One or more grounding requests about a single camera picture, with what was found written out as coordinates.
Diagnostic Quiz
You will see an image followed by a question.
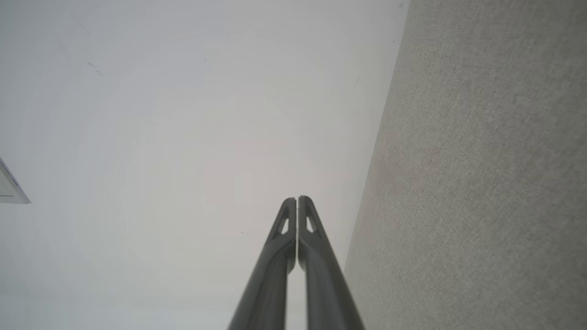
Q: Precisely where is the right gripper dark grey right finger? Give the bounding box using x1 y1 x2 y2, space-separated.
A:
298 196 365 330

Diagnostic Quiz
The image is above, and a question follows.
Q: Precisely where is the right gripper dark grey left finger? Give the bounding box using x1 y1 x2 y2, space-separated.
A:
228 197 298 330

